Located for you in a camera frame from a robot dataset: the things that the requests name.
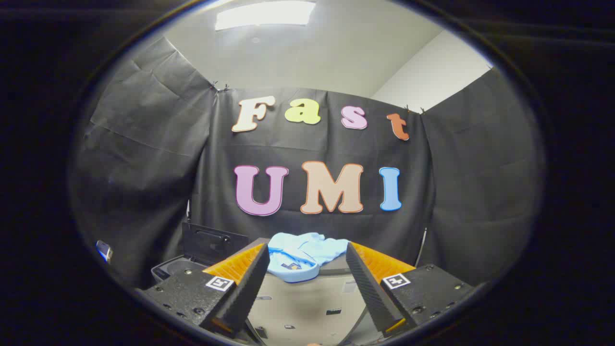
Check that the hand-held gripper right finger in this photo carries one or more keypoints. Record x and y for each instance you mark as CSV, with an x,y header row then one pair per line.
x,y
367,288

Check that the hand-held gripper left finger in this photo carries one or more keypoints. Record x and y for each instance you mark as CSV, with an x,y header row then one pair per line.
x,y
250,288

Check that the light blue polo shirt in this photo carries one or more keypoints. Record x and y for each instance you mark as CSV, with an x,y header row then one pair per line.
x,y
298,252

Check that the grey washing machine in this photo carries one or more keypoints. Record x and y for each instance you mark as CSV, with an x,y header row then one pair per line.
x,y
175,269

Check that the small blue shiny object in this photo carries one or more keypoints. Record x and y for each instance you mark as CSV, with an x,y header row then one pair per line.
x,y
104,251

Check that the black backdrop cloth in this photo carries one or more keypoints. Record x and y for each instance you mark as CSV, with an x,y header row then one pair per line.
x,y
144,168

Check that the ceiling light panel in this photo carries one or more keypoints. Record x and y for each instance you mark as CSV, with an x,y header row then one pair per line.
x,y
264,14

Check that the beige cabinet with dark frame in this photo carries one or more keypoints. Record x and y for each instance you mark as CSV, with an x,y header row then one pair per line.
x,y
307,307

